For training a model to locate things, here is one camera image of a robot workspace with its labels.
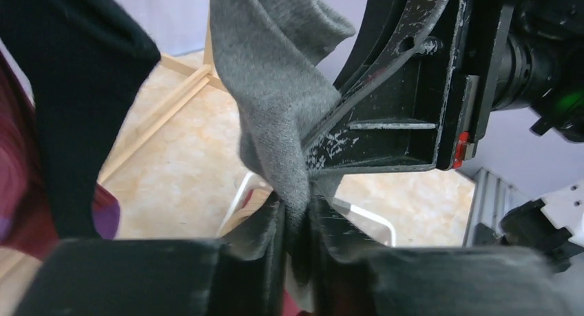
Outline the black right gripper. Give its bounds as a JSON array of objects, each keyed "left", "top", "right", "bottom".
[{"left": 451, "top": 0, "right": 583, "bottom": 169}]

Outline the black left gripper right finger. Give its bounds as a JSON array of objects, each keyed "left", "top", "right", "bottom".
[{"left": 309, "top": 197, "right": 572, "bottom": 315}]

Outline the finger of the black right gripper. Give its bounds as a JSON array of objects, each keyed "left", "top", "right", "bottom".
[{"left": 303, "top": 0, "right": 473, "bottom": 175}]

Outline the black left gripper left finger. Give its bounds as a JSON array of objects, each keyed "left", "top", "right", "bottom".
[{"left": 14, "top": 196, "right": 285, "bottom": 315}]

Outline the grey sock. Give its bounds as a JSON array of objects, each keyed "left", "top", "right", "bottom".
[{"left": 209, "top": 0, "right": 357, "bottom": 283}]

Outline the white plastic basket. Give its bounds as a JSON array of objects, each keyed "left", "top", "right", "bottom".
[{"left": 217, "top": 171, "right": 397, "bottom": 247}]

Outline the maroon purple sock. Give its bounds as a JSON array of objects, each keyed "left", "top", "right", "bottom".
[{"left": 0, "top": 49, "right": 122, "bottom": 260}]

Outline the black sock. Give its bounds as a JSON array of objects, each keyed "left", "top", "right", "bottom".
[{"left": 1, "top": 0, "right": 160, "bottom": 238}]

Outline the aluminium front rail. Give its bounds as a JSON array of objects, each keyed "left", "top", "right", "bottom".
[{"left": 462, "top": 168, "right": 530, "bottom": 247}]

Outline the wooden drying rack frame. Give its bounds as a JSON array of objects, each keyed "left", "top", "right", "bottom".
[{"left": 0, "top": 12, "right": 229, "bottom": 281}]

